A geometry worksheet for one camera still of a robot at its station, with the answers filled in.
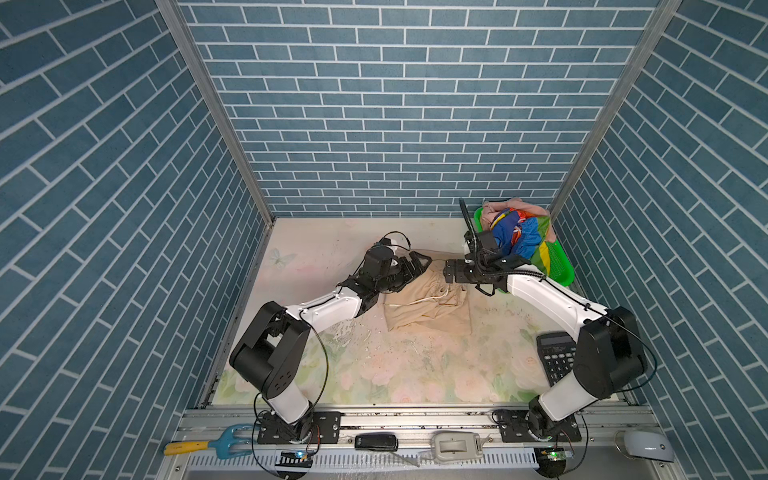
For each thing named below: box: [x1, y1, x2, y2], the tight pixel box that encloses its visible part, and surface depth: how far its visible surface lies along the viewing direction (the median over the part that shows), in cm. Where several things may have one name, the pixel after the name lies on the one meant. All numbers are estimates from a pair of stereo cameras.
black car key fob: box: [354, 433, 399, 452], surface depth 71 cm
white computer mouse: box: [614, 430, 674, 463], surface depth 67 cm
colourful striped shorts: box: [490, 207, 551, 277], surface depth 101 cm
